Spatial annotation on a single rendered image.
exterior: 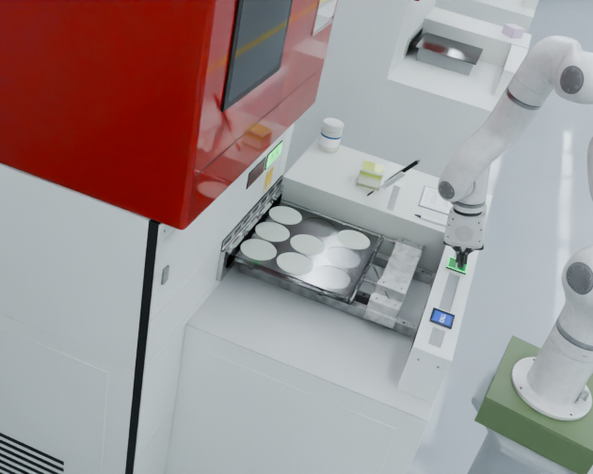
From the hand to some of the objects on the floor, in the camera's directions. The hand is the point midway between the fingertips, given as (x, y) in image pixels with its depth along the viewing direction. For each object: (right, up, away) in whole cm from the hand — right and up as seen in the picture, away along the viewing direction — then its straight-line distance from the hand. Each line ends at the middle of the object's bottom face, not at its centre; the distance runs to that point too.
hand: (461, 259), depth 190 cm
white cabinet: (-42, -72, +60) cm, 102 cm away
